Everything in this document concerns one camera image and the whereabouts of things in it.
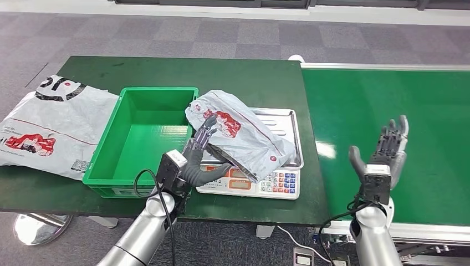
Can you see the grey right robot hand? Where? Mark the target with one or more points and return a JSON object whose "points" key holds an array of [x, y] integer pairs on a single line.
{"points": [[389, 154]]}

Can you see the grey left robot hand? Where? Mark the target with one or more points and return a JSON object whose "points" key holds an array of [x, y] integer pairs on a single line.
{"points": [[192, 165]]}

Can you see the grey courier parcel red print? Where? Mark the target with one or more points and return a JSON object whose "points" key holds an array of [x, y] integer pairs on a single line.
{"points": [[249, 139]]}

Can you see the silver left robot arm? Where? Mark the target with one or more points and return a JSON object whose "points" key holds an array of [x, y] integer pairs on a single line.
{"points": [[147, 235]]}

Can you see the green conveyor belt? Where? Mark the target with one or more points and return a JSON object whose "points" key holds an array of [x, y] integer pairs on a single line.
{"points": [[367, 110]]}

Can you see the conveyor control board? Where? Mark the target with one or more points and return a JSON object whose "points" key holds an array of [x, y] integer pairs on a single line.
{"points": [[330, 238]]}

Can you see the white conveyor roller end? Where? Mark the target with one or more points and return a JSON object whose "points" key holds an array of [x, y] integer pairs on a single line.
{"points": [[296, 58]]}

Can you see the grey floor socket box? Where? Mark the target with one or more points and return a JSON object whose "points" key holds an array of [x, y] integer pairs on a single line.
{"points": [[303, 259]]}

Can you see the green plastic crate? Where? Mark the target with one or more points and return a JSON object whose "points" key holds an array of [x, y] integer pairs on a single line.
{"points": [[147, 128]]}

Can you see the white electronic scale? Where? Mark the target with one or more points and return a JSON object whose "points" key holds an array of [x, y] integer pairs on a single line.
{"points": [[279, 183]]}

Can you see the white table foot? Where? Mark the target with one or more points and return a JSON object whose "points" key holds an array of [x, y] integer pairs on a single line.
{"points": [[265, 232], [104, 222]]}

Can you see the steel scale tray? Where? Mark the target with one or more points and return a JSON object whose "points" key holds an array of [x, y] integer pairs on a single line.
{"points": [[282, 125]]}

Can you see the white plug adapter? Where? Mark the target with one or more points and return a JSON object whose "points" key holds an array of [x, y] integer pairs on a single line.
{"points": [[339, 262]]}

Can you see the large flat grey courier bag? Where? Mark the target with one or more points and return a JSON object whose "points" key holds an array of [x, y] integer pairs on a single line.
{"points": [[55, 117]]}

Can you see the round chrome table base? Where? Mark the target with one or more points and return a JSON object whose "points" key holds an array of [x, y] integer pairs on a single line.
{"points": [[40, 229]]}

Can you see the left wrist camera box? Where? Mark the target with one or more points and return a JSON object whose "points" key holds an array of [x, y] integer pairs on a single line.
{"points": [[169, 167]]}

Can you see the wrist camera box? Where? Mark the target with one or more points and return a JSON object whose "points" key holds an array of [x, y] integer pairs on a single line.
{"points": [[376, 185], [169, 167]]}

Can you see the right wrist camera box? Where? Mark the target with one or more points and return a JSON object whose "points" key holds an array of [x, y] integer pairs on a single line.
{"points": [[376, 185]]}

